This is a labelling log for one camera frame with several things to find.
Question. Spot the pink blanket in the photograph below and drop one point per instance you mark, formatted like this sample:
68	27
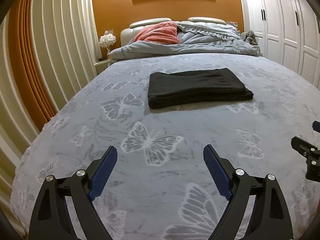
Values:
164	33

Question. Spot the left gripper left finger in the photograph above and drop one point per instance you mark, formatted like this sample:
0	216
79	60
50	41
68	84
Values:
50	218

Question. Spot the cream pleated curtain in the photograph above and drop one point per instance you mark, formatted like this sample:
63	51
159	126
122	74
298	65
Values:
66	49

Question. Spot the orange curtain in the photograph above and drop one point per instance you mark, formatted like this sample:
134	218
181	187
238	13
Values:
24	67

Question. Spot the grey clothes pile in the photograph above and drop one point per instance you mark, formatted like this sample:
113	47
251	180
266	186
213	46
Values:
249	37

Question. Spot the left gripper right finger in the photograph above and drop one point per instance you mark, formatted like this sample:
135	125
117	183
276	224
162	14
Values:
270	218

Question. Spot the grey butterfly bed sheet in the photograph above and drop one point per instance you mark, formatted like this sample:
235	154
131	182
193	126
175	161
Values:
160	187

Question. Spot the white wardrobe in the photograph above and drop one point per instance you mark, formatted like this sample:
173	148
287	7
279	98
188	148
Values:
287	32

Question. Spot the white nightstand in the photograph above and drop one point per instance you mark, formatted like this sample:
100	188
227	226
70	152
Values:
101	66

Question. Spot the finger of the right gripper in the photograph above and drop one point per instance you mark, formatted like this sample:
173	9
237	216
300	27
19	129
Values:
311	154
316	126

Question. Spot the white flower lamp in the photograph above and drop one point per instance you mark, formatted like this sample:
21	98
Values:
107	40

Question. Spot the grey ruffled duvet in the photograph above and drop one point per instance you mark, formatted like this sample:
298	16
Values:
194	37

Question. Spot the black pants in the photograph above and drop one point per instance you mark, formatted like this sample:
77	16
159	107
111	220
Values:
194	86

